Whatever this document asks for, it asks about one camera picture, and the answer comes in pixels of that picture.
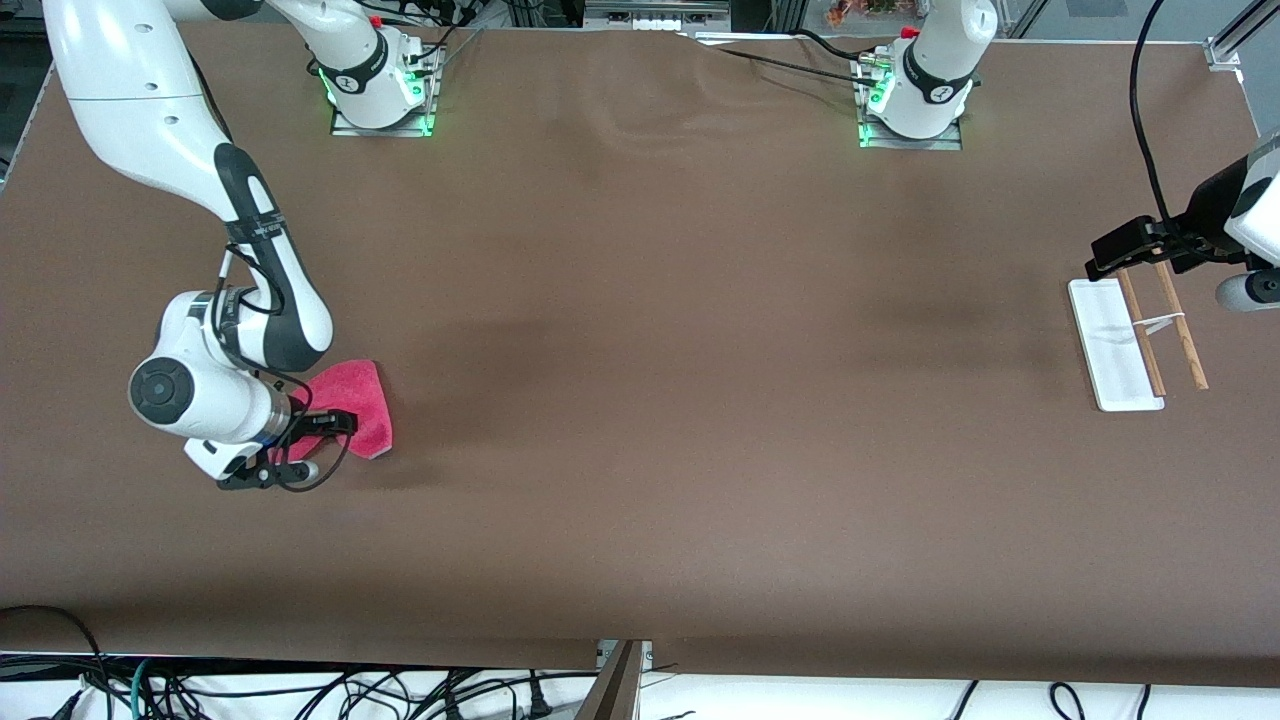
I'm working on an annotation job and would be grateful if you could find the pink grey-backed towel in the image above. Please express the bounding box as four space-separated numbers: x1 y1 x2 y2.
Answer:
268 359 394 466

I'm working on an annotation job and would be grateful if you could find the brown table cover sheet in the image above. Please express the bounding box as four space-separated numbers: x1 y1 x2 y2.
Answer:
0 18 1280 691

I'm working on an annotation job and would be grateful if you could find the orange patterned object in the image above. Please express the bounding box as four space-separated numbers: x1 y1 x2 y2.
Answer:
825 0 926 26

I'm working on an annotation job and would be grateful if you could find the white rack base plate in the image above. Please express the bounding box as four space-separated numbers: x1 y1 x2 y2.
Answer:
1068 278 1166 412

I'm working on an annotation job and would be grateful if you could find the aluminium frame strut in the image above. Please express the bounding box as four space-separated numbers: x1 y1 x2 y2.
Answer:
1205 0 1280 71

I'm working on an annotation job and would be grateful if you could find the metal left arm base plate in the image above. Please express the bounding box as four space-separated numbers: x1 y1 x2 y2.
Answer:
858 55 964 151

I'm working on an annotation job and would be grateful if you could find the black looped floor cable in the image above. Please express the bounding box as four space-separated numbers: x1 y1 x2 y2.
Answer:
0 605 111 720

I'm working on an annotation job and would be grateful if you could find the teal floor cable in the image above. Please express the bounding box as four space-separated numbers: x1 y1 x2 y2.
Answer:
130 658 161 720

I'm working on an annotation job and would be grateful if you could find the thick black table cable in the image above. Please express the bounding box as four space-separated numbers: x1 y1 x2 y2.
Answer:
795 28 881 61

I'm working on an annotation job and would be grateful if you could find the thin black table cable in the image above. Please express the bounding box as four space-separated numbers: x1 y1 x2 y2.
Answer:
712 45 881 86

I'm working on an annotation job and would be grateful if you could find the brown camera post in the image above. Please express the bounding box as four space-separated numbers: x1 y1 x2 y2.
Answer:
575 640 646 720

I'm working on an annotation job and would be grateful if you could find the white post bracket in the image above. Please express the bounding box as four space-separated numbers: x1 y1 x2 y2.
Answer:
597 640 653 673

